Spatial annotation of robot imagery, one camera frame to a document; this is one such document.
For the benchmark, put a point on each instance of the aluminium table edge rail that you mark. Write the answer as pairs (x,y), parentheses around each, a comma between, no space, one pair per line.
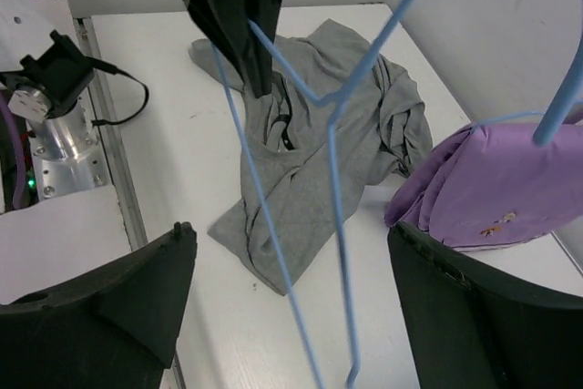
(102,161)

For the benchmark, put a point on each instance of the white front cover board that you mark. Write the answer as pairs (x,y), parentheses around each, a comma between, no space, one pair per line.
(56,240)

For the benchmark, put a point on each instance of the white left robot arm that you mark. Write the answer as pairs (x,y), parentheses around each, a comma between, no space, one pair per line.
(45,72)

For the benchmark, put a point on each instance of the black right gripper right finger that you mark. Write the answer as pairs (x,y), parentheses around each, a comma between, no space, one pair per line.
(471,325)

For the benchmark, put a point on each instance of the grey t shirt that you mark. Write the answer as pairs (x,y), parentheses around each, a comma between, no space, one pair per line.
(284,214)

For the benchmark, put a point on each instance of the purple t shirt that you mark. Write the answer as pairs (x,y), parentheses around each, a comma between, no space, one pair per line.
(491,186)

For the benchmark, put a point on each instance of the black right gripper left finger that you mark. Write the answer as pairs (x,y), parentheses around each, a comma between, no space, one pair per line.
(116,326)

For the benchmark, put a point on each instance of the blue hanger under purple shirt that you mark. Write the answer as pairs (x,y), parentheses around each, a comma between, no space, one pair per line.
(510,117)

